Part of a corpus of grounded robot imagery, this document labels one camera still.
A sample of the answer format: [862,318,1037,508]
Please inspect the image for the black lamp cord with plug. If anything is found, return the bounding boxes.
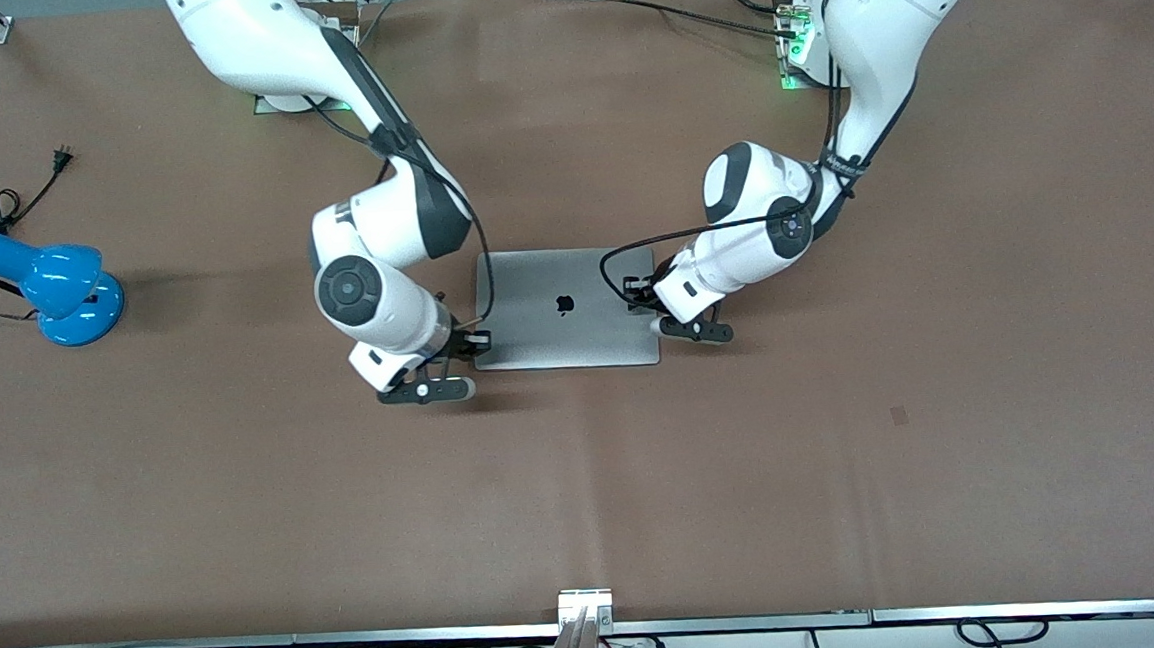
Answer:
[0,144,88,325]

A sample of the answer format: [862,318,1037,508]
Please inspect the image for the aluminium profile beam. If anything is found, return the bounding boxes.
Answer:
[527,586,618,648]

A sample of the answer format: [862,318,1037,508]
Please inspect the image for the aluminium table edge rail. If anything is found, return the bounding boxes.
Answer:
[38,579,1154,648]

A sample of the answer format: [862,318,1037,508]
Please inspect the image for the grey thin base cable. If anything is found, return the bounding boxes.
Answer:
[351,0,403,56]

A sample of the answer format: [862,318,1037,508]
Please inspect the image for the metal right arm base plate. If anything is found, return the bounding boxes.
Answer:
[246,3,367,117]

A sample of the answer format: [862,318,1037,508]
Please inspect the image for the blue desk lamp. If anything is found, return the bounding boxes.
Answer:
[0,223,129,352]

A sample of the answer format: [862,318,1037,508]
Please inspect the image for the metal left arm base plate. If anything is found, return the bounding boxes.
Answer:
[773,0,836,93]

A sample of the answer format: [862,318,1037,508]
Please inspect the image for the brown table cover cloth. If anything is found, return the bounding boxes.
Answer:
[0,0,1154,648]

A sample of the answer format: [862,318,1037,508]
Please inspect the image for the silver grey laptop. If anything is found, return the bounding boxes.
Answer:
[468,242,663,377]

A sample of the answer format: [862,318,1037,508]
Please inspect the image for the black looped cable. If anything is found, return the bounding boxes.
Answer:
[955,613,1051,648]

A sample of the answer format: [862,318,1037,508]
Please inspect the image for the thick black braided table cable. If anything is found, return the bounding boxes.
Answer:
[609,0,793,48]

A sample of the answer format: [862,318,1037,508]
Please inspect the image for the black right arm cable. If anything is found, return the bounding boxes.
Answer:
[300,81,498,337]

